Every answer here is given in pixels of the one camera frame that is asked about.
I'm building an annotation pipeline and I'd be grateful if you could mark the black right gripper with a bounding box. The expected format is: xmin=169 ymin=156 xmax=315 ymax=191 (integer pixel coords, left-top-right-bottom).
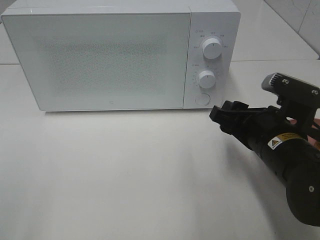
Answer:
xmin=209 ymin=100 xmax=313 ymax=155

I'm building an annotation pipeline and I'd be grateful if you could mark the round white door button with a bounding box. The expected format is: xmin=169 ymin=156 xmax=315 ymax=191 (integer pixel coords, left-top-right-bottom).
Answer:
xmin=195 ymin=93 xmax=211 ymax=106

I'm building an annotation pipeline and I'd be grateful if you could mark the white microwave door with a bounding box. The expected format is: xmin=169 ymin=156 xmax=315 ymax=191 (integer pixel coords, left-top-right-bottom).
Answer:
xmin=2 ymin=13 xmax=190 ymax=111

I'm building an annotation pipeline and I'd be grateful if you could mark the pink round plate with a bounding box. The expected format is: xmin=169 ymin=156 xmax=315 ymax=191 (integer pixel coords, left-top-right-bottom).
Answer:
xmin=289 ymin=118 xmax=320 ymax=150

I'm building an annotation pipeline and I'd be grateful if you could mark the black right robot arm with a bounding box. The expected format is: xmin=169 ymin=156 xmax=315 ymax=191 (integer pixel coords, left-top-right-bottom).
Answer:
xmin=209 ymin=101 xmax=320 ymax=227

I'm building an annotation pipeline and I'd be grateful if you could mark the lower white round knob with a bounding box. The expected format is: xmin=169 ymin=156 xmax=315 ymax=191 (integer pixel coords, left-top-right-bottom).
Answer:
xmin=197 ymin=70 xmax=216 ymax=89

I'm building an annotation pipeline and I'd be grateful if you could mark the white round knob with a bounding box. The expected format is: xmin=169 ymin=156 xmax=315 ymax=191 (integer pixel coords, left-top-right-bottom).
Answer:
xmin=200 ymin=36 xmax=223 ymax=60
xmin=197 ymin=70 xmax=216 ymax=89

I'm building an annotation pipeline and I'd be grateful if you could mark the upper white round knob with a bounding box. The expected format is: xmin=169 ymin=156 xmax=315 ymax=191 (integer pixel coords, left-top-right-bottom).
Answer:
xmin=200 ymin=36 xmax=223 ymax=60

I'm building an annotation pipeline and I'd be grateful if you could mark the white microwave oven body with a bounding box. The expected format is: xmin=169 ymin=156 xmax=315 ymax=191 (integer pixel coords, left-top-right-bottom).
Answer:
xmin=1 ymin=0 xmax=241 ymax=111

